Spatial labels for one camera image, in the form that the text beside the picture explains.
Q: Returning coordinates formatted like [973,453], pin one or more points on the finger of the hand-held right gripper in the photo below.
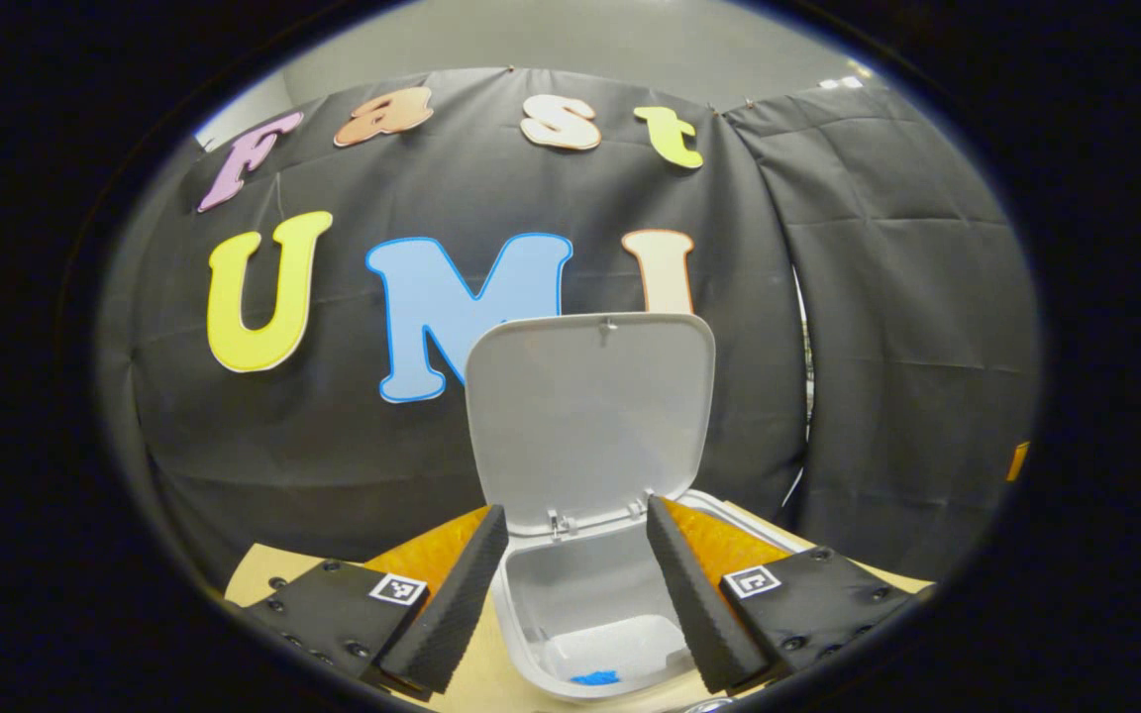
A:
[1018,461]

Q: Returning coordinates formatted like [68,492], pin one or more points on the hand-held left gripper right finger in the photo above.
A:
[694,604]

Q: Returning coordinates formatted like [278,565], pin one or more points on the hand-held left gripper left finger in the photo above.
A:
[462,604]

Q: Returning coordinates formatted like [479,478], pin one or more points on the blue paper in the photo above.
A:
[595,678]

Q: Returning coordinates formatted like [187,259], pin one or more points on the white desktop garbage bin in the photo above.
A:
[590,416]

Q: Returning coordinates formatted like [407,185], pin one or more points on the wooden desktop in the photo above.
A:
[479,665]

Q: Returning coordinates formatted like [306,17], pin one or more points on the black backdrop cloth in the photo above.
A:
[333,436]

